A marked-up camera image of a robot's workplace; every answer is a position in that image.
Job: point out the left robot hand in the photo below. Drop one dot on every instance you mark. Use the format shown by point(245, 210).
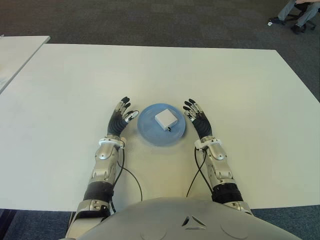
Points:
point(115, 125)

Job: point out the white side table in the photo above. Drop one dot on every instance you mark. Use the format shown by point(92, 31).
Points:
point(15, 52)

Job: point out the seated person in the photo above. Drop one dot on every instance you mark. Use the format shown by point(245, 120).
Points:
point(306, 15)

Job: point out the black office chair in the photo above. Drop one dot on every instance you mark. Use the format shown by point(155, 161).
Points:
point(312, 25)

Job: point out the white charger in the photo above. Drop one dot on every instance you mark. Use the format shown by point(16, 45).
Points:
point(165, 117)

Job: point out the grey robot torso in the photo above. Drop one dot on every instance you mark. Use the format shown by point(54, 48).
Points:
point(190, 225)

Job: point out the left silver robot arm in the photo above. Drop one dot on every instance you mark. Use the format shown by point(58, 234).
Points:
point(105, 160)

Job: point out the blue plate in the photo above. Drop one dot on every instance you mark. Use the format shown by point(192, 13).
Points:
point(150, 135)

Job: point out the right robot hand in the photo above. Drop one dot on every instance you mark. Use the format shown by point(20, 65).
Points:
point(203, 126)

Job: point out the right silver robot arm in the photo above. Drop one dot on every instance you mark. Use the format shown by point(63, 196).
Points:
point(220, 160)

